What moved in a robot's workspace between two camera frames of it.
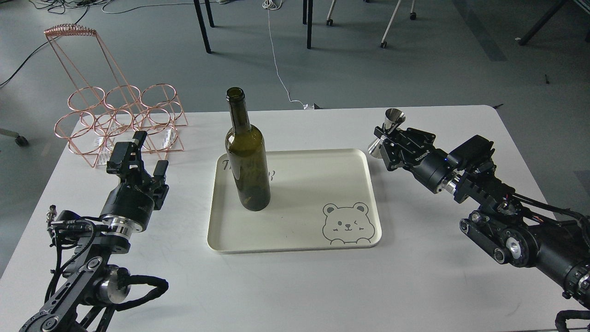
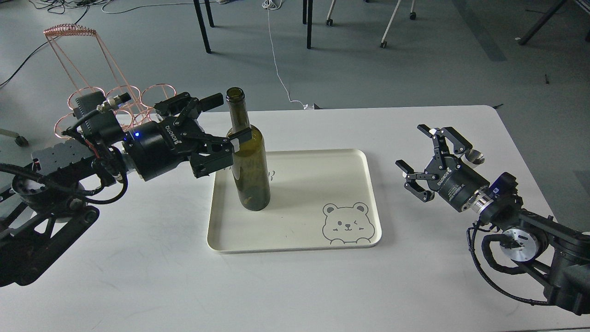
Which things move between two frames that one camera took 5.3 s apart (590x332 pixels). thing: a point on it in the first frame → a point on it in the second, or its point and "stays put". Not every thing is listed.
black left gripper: [132, 203] → [155, 148]
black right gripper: [403, 147] → [457, 182]
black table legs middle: [309, 22] stays put
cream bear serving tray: [319, 199] stays put
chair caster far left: [20, 140] stays put
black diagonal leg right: [541, 22] stays put
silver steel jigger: [393, 117] → [473, 158]
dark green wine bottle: [246, 155] stays put
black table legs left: [202, 22] stays put
